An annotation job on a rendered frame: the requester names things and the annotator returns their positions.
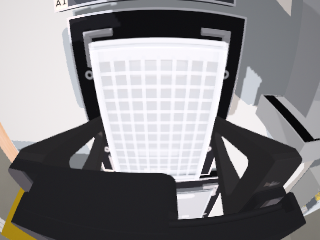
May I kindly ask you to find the light grey bench mat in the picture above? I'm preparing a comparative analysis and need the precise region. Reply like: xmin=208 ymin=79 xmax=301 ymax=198
xmin=0 ymin=0 xmax=303 ymax=153

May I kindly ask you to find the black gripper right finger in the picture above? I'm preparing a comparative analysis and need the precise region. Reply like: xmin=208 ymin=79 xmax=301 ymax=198
xmin=211 ymin=116 xmax=302 ymax=215

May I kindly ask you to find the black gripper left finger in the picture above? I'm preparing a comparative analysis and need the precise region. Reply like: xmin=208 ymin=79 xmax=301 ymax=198
xmin=16 ymin=116 xmax=107 ymax=171

